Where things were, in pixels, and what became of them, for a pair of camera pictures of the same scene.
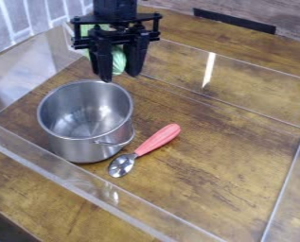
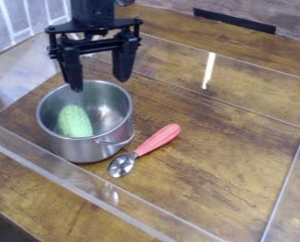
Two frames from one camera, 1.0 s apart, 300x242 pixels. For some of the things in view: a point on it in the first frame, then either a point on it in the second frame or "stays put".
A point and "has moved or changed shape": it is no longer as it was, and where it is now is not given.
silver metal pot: x=85 y=116 stays put
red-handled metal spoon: x=122 y=165 stays put
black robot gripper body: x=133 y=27 to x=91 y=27
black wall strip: x=236 y=22 stays put
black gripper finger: x=102 y=60 to x=71 y=68
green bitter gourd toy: x=118 y=51 has moved or changed shape
